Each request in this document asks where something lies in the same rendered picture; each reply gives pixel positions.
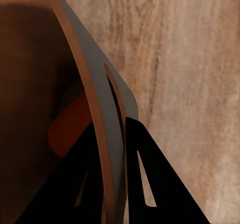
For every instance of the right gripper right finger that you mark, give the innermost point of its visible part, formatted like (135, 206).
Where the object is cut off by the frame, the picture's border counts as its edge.
(175, 205)

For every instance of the trash can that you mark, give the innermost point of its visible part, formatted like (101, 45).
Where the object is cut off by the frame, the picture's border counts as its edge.
(47, 59)

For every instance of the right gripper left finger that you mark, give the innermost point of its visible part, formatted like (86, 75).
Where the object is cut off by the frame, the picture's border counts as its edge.
(54, 202)

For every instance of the can of soda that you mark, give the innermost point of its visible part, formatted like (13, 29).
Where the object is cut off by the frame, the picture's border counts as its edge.
(67, 128)

